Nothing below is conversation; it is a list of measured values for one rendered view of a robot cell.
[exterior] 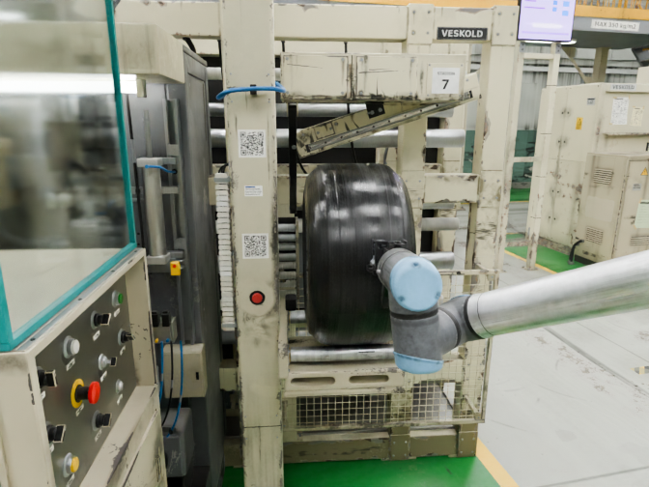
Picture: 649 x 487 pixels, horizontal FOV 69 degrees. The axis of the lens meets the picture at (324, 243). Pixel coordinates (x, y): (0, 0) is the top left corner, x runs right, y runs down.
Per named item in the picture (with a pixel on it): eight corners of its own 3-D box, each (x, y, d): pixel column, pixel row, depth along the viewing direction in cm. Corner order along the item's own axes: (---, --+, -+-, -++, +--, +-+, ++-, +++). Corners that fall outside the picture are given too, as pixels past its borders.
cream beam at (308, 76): (280, 100, 152) (279, 51, 148) (281, 102, 176) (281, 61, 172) (465, 101, 156) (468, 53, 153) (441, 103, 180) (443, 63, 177)
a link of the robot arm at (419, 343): (460, 362, 92) (455, 300, 90) (424, 385, 84) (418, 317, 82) (421, 353, 99) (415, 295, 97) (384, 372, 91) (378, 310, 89)
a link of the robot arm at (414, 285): (396, 319, 83) (390, 263, 82) (381, 301, 95) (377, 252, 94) (448, 312, 84) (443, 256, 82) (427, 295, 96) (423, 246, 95)
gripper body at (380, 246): (402, 238, 111) (415, 244, 99) (401, 273, 112) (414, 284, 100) (370, 238, 111) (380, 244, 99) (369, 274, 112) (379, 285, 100)
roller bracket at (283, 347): (278, 380, 135) (277, 349, 133) (280, 323, 174) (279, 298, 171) (290, 380, 136) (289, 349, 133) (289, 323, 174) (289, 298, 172)
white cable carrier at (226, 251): (222, 330, 144) (214, 173, 132) (225, 324, 148) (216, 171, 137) (238, 330, 144) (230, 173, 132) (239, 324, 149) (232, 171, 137)
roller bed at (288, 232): (247, 300, 182) (244, 224, 175) (250, 287, 196) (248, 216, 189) (299, 299, 183) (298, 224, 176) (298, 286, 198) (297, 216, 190)
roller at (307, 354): (287, 362, 142) (287, 362, 137) (287, 347, 143) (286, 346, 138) (402, 358, 144) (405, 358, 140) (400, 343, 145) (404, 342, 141)
